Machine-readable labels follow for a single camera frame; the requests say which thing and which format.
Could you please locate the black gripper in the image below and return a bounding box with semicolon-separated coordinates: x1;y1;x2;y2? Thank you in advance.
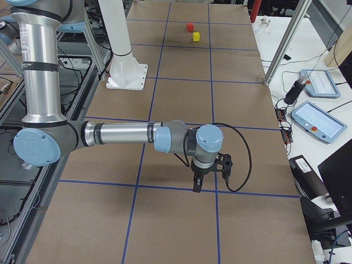
191;162;218;193

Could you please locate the yellow wooden block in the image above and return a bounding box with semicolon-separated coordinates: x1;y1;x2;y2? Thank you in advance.
192;32;201;42

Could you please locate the red wooden block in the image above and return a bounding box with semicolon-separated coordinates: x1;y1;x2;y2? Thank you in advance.
186;23;194;32

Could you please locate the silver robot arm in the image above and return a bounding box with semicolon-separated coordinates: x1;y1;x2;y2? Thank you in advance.
10;1;229;192

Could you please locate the orange black electronics board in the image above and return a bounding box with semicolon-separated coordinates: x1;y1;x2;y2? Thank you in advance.
275;108;293;145

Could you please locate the black box with label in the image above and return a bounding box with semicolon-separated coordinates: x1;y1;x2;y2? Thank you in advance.
289;155;328;200

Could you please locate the near teach pendant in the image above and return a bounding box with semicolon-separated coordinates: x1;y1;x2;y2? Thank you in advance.
291;101;348;144

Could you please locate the teach pendant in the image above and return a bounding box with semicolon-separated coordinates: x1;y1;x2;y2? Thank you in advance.
291;101;348;144
300;69;341;98

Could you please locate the black cylindrical device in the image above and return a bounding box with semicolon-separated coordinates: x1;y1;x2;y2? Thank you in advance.
284;75;307;105

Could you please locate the black monitor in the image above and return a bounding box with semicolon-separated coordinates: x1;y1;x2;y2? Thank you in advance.
318;140;351;215

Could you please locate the far teach pendant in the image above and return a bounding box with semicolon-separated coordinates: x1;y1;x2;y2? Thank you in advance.
300;69;341;98

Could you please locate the red cylinder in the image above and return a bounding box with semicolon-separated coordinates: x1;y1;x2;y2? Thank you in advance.
250;0;262;23

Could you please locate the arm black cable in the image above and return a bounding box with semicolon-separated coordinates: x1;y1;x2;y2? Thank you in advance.
181;123;252;193

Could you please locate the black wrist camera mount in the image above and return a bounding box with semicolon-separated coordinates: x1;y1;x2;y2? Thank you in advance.
214;152;233;176

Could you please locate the aluminium frame post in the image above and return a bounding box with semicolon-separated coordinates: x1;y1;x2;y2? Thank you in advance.
263;0;312;86

